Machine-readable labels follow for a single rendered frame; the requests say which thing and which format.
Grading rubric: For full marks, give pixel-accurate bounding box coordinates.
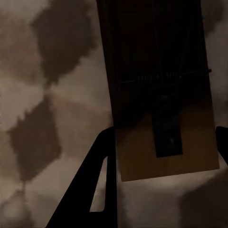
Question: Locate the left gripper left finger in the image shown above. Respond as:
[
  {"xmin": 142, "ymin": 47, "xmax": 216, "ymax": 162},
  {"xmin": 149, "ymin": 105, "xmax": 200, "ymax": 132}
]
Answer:
[{"xmin": 46, "ymin": 126, "xmax": 117, "ymax": 228}]

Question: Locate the mousetrap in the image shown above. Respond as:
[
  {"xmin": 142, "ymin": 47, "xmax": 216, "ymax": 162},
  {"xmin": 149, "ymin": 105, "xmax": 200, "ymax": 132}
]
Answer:
[{"xmin": 96, "ymin": 0, "xmax": 219, "ymax": 182}]

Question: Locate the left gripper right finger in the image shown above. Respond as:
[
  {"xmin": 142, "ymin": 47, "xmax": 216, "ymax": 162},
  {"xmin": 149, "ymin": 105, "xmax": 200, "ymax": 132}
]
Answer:
[{"xmin": 215, "ymin": 126, "xmax": 228, "ymax": 164}]

